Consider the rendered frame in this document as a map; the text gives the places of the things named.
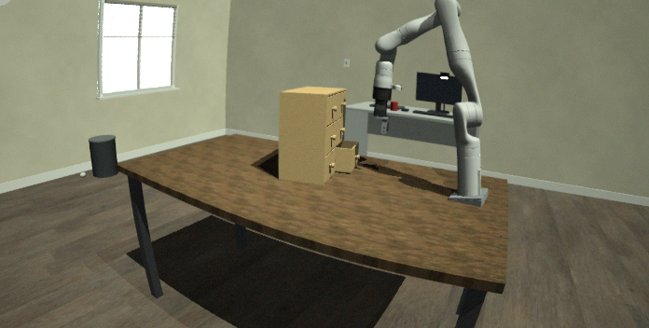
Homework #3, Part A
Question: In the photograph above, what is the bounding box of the tan wooden chest of drawers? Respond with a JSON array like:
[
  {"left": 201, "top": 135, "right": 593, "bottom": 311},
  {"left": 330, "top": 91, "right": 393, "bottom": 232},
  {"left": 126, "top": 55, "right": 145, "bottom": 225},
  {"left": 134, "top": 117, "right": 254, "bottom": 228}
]
[{"left": 279, "top": 87, "right": 347, "bottom": 185}]

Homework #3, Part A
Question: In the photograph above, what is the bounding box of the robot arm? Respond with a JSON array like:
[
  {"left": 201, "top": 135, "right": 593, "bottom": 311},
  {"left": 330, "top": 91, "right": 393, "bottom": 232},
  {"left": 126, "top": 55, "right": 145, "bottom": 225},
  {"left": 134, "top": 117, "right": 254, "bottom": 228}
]
[{"left": 375, "top": 0, "right": 483, "bottom": 197}]

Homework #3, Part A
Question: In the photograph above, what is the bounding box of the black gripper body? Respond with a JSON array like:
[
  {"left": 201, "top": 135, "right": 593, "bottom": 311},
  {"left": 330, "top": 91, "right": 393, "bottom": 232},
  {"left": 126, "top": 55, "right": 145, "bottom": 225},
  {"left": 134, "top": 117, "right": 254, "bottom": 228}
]
[{"left": 372, "top": 75, "right": 402, "bottom": 117}]

